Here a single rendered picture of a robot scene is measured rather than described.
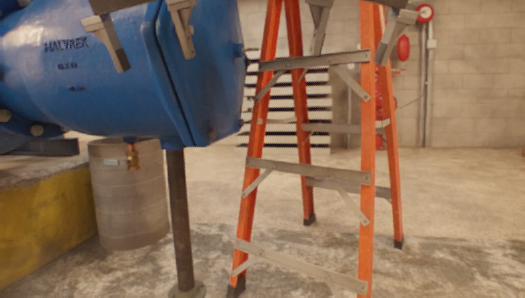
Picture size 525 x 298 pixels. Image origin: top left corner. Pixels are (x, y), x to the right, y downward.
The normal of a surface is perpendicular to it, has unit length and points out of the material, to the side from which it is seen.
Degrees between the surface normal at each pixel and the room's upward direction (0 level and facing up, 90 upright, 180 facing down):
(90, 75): 107
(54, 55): 95
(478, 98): 90
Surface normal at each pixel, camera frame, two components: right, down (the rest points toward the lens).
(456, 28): -0.21, 0.13
